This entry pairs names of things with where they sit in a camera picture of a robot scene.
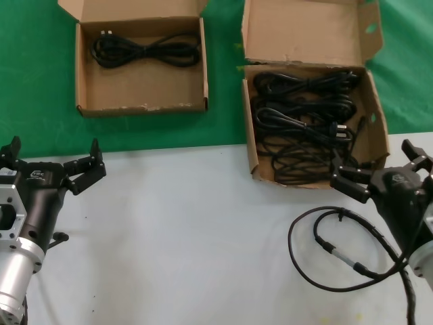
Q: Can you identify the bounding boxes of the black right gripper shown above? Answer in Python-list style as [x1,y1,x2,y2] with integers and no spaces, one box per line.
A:
[329,138,433,255]

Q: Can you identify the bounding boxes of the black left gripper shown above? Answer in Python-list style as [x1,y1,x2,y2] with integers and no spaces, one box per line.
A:
[0,135,108,251]

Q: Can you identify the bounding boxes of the black power cable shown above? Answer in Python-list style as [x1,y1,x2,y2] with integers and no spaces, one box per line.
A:
[256,107,356,143]
[253,70,360,98]
[258,116,370,187]
[91,29,201,70]
[255,95,358,118]

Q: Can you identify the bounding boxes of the shallow brown cardboard box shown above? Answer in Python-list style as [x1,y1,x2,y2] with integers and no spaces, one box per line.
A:
[57,0,210,118]

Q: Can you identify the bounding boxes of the cardboard box with torn lid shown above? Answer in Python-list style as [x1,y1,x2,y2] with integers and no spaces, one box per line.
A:
[240,0,390,189]

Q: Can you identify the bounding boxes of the green table cloth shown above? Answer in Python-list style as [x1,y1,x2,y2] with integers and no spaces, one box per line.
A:
[0,0,433,158]

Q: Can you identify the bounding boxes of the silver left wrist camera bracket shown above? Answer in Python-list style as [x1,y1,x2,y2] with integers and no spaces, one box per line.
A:
[0,184,28,252]

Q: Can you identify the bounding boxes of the black left wrist cable plug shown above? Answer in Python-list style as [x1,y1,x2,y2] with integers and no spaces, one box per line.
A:
[47,232,70,250]

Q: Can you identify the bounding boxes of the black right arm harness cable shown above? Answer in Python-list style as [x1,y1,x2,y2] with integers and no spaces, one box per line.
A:
[288,207,428,325]

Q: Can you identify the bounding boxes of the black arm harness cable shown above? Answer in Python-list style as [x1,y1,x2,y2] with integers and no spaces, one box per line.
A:
[288,207,428,325]
[20,294,30,325]

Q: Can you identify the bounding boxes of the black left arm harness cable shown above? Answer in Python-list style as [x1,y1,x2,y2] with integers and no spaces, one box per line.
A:
[20,294,30,325]

